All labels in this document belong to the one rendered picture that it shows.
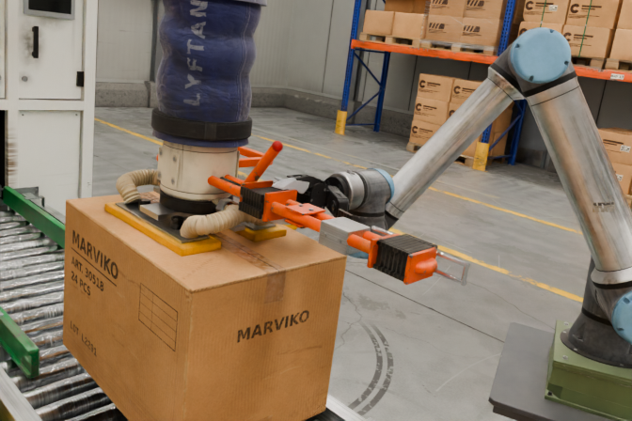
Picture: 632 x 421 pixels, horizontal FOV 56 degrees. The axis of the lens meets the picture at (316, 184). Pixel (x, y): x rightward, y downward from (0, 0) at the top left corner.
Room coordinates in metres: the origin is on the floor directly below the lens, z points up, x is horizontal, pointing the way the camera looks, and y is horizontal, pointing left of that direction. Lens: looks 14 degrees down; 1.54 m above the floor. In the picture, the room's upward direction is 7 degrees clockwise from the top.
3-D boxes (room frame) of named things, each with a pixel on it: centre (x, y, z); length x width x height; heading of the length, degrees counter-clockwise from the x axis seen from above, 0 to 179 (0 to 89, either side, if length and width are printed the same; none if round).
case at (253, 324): (1.33, 0.26, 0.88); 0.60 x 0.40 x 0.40; 44
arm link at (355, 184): (1.34, -0.06, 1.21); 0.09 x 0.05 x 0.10; 47
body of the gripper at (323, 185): (1.28, 0.00, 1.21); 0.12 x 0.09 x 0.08; 137
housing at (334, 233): (1.03, -0.06, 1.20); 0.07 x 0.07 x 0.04; 47
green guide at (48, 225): (2.34, 0.94, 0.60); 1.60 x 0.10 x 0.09; 47
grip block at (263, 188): (1.18, 0.09, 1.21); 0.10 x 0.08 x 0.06; 137
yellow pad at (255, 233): (1.42, 0.21, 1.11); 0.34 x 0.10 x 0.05; 47
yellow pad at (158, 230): (1.28, 0.34, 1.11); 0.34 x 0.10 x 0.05; 47
